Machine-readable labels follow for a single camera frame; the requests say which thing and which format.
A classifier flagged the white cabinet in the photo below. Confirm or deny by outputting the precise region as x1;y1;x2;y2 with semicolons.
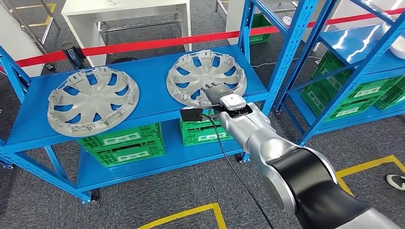
0;3;43;77

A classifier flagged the red barrier belt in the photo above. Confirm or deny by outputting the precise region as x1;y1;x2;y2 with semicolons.
0;8;405;73

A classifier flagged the black belt stanchion post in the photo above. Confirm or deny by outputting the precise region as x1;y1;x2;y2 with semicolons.
61;42;86;70

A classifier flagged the grey plastic wheel cover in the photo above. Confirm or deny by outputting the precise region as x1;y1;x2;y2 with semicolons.
166;50;247;108
46;66;140;138

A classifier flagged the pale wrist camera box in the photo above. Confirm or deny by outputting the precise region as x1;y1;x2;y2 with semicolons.
219;93;247;111

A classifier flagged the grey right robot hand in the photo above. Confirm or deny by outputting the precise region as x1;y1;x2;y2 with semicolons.
200;81;235;106

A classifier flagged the black camera cable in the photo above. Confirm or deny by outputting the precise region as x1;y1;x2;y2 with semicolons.
199;113;276;229

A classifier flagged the blue metal shelf rack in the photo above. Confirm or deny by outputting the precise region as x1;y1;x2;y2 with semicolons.
0;0;319;205
274;0;405;146

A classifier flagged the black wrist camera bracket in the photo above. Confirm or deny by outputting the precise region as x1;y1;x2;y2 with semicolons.
180;106;222;123

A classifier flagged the black coiled hose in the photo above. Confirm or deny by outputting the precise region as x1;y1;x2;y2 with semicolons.
107;57;138;66

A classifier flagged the metal tube frame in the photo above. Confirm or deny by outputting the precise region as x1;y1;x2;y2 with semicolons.
6;0;61;54

